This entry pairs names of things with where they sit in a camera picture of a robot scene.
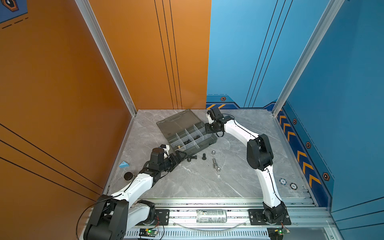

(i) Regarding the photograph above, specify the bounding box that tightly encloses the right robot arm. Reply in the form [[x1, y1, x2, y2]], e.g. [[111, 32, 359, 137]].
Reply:
[[205, 108, 288, 225]]

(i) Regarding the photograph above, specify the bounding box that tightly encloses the right aluminium corner post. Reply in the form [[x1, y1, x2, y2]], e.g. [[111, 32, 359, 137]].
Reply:
[[272, 0, 345, 117]]

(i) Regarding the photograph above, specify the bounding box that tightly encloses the silver hex bolt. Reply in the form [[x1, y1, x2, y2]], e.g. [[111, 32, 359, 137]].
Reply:
[[213, 158, 219, 169]]

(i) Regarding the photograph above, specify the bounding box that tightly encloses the left circuit board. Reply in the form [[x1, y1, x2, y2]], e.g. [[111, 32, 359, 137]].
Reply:
[[139, 228, 159, 239]]

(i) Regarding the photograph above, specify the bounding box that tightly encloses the aluminium front rail frame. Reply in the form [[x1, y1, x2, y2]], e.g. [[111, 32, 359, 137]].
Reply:
[[78, 197, 344, 240]]

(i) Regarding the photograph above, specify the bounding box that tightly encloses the silver cylinder on rail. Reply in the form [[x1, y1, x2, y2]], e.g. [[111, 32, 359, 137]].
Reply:
[[196, 209, 227, 224]]

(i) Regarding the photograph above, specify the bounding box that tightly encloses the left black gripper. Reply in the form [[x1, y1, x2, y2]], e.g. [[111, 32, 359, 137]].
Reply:
[[158, 150, 187, 174]]

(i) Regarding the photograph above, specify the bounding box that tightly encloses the left aluminium corner post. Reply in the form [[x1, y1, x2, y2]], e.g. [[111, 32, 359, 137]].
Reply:
[[75, 0, 137, 117]]

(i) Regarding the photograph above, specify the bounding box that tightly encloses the right circuit board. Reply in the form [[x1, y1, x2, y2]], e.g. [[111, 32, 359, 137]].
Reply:
[[267, 228, 291, 240]]

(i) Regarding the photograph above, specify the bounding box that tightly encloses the white round marker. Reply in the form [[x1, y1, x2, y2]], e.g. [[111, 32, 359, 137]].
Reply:
[[279, 179, 287, 185]]

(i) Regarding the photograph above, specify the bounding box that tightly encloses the black round cap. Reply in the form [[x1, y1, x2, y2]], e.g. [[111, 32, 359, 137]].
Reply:
[[124, 172, 134, 181]]

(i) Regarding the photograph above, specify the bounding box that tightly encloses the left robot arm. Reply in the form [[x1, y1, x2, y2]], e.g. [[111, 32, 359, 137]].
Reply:
[[75, 145, 190, 240]]

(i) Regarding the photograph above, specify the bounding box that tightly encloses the grey plastic organizer box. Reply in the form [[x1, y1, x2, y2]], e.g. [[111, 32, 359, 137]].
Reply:
[[156, 110, 218, 157]]

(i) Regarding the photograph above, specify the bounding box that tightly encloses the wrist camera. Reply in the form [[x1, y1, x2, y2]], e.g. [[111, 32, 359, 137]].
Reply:
[[160, 144, 170, 157], [207, 110, 215, 124]]

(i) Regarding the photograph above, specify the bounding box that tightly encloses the aluminium corner post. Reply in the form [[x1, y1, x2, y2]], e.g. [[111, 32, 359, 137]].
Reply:
[[75, 0, 137, 117], [272, 0, 345, 117]]

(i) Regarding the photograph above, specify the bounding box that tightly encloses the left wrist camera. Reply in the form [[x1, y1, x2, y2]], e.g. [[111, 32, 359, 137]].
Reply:
[[160, 144, 170, 157]]

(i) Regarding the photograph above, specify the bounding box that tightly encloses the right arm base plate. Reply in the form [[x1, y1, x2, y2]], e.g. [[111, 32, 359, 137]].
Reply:
[[248, 209, 292, 226]]

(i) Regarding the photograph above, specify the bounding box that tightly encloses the black round marker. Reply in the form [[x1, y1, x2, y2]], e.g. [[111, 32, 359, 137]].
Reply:
[[290, 183, 298, 190]]

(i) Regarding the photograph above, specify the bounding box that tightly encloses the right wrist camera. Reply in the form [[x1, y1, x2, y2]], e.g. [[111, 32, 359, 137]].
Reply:
[[207, 110, 215, 124]]

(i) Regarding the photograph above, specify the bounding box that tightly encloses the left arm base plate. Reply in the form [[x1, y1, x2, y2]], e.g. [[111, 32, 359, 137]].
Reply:
[[142, 209, 170, 226]]

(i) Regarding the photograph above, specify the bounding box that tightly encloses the black bolt near box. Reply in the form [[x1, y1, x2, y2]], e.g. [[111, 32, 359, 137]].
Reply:
[[187, 156, 198, 162]]

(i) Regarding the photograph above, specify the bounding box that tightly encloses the blue triangular wedge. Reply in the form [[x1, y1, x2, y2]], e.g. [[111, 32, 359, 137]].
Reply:
[[119, 161, 130, 169]]

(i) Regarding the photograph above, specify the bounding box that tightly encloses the circuit board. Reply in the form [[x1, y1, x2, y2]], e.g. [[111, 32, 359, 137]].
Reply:
[[139, 228, 159, 239], [267, 228, 291, 240]]

